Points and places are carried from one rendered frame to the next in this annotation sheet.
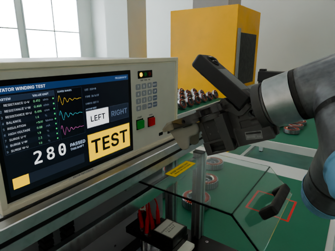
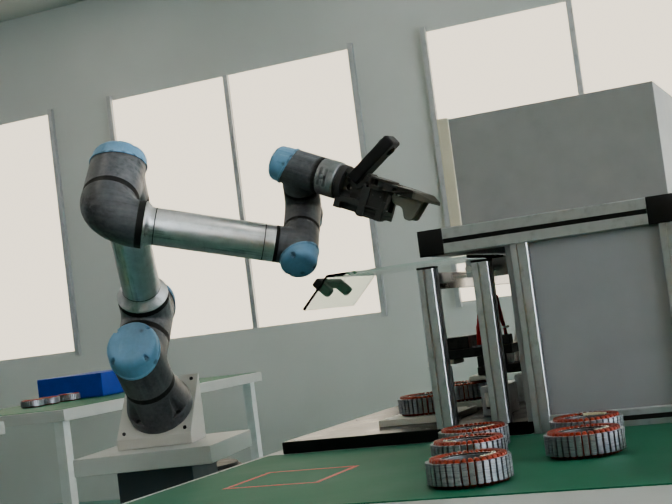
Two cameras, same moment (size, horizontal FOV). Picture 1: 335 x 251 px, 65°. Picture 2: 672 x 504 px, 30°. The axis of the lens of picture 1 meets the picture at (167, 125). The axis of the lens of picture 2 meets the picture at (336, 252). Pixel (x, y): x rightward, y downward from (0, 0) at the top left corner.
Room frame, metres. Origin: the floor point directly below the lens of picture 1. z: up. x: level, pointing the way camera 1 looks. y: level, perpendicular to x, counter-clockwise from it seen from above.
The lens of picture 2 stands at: (2.85, -0.71, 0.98)
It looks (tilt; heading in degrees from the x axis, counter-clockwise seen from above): 3 degrees up; 168
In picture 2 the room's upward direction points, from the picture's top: 7 degrees counter-clockwise
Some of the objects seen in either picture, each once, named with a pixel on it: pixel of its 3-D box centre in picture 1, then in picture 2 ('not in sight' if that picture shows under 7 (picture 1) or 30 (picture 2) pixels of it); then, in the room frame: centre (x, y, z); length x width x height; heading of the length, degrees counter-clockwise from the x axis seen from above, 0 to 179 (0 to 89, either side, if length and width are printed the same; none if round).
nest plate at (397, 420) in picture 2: not in sight; (428, 416); (0.51, -0.07, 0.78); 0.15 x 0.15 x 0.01; 55
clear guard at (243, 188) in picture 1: (207, 184); (405, 282); (0.56, -0.09, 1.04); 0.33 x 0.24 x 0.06; 55
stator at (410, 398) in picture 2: not in sight; (427, 403); (0.51, -0.07, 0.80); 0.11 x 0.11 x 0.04
